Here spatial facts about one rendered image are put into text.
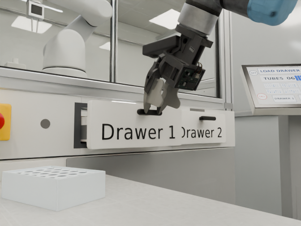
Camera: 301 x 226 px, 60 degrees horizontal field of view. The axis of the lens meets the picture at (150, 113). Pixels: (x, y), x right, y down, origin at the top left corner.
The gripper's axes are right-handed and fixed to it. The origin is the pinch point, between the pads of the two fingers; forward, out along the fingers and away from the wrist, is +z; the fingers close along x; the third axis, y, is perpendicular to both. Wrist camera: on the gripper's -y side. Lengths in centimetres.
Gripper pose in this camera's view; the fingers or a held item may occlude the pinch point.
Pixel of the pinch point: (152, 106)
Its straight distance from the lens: 64.0
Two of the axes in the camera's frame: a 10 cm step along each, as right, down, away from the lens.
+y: 5.2, 5.2, -6.7
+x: 7.7, 0.5, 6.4
